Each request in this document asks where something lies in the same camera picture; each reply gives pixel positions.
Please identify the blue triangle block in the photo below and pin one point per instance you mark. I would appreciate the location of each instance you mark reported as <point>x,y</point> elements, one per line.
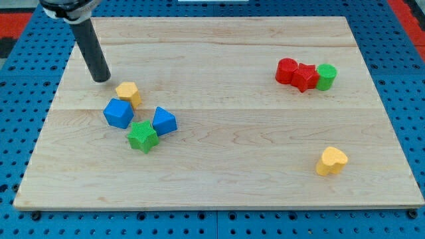
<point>164,122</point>

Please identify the yellow heart block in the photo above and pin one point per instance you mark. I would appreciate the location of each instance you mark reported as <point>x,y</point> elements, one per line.
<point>332,161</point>

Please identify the yellow hexagon block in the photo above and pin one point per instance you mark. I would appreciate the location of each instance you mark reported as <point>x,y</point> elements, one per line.
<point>128,91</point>

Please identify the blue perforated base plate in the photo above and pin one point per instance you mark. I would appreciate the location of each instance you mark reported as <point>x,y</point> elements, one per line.
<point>34,67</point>

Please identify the green star block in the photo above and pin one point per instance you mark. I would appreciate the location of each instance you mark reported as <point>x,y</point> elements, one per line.
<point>142,136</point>

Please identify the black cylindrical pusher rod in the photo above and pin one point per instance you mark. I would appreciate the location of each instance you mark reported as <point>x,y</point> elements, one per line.
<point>88,43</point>

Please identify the red star block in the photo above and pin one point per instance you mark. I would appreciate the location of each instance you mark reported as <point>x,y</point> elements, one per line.
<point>305,77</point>

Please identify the red cylinder block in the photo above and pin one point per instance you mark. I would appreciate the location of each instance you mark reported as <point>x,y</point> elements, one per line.
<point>285,70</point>

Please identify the green cylinder block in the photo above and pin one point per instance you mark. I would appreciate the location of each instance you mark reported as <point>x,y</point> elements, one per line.
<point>327,74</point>

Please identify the wooden board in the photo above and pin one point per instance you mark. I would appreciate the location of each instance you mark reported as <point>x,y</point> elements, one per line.
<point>243,141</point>

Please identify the blue cube block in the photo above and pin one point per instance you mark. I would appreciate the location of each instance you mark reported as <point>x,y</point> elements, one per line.
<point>118,113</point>

